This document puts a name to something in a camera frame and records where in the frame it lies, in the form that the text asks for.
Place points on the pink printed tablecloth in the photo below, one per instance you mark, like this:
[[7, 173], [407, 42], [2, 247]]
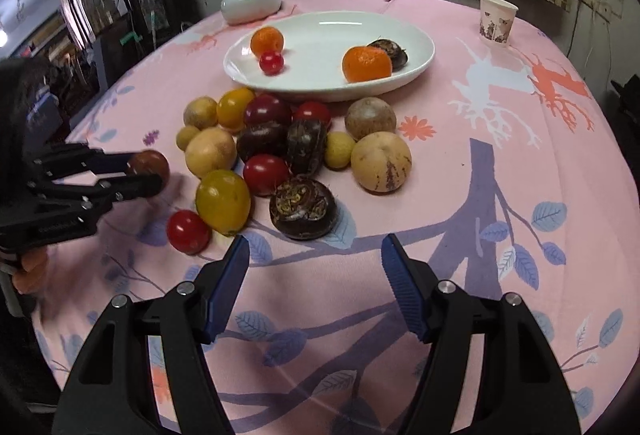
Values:
[[550, 155]]

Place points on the tan round longan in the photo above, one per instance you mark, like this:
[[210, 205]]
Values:
[[200, 112]]

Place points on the small tangerine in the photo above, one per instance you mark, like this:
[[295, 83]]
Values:
[[267, 41]]

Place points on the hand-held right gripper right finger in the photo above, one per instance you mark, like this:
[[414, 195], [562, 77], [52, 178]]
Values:
[[400, 285]]

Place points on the white oval plate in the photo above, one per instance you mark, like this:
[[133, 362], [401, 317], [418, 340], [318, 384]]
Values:
[[320, 45]]

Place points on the person's left hand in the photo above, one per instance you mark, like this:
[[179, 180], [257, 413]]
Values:
[[30, 272]]

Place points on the dark brownish tomato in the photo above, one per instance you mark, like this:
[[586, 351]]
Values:
[[150, 162]]

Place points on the small red cherry tomato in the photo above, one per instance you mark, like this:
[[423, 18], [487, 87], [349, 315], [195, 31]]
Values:
[[271, 62]]

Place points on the dark brown water chestnut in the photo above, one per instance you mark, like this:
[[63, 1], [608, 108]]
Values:
[[306, 147], [302, 208], [260, 140], [393, 55]]

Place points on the small yellowish longan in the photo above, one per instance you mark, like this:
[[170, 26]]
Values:
[[340, 152], [186, 137]]

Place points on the brown passion fruit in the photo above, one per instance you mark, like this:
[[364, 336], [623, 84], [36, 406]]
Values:
[[370, 117]]

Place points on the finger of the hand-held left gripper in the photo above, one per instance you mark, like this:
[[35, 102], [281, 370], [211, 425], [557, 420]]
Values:
[[95, 159], [135, 187]]

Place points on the striped pepino melon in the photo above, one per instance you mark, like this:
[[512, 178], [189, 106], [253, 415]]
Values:
[[381, 161]]

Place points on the yellow tomato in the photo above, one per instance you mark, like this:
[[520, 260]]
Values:
[[232, 107], [222, 201]]

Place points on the printed paper cup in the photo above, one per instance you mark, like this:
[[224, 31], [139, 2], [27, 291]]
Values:
[[495, 22]]

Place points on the dark red tomato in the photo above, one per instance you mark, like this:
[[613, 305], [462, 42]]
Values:
[[267, 107]]

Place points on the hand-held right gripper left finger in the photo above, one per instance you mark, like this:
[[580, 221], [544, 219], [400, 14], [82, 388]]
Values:
[[227, 290]]

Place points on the white lidded ceramic jar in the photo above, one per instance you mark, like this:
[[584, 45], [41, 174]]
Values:
[[250, 5]]

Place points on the large tangerine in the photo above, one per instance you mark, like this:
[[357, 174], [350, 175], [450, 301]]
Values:
[[366, 64]]

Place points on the pale yellow pepino melon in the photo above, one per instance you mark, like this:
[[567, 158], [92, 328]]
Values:
[[210, 151]]

